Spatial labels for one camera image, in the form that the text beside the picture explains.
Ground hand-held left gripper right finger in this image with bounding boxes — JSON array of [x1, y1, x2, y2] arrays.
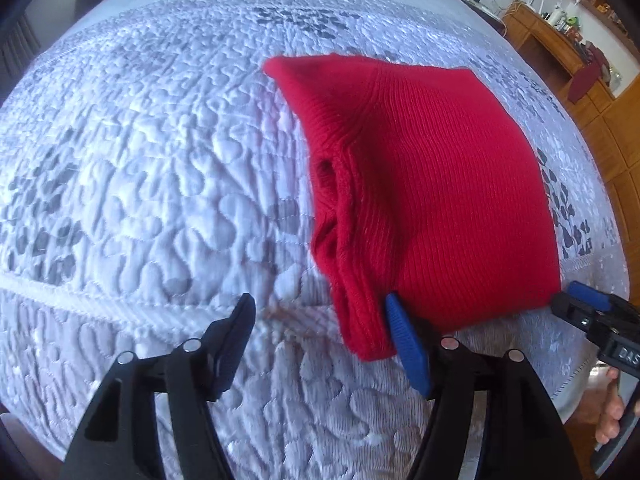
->
[[385, 294, 571, 480]]

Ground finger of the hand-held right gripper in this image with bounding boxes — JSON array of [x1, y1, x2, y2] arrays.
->
[[567, 281, 640, 321], [551, 292, 608, 333]]

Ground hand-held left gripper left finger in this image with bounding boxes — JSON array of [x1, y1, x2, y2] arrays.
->
[[60, 292, 257, 480]]

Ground red knitted sweater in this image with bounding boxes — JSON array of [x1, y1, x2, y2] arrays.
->
[[262, 53, 561, 362]]

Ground person's right hand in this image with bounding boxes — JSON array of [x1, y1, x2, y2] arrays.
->
[[595, 366, 625, 447]]

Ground wooden desk cabinet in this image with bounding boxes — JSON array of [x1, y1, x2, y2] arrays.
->
[[502, 2, 640, 243]]

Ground grey quilted bedspread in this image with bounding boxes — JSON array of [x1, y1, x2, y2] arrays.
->
[[0, 0, 632, 466]]

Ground dark red hanging cloth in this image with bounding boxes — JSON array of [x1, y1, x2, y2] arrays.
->
[[570, 42, 610, 103]]

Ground white jar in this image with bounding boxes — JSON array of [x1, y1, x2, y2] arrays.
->
[[602, 62, 624, 93]]

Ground dark bedside table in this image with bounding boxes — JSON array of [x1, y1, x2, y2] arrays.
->
[[450, 0, 507, 36]]

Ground grey window curtain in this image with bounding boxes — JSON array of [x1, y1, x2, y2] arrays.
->
[[0, 12, 40, 91]]

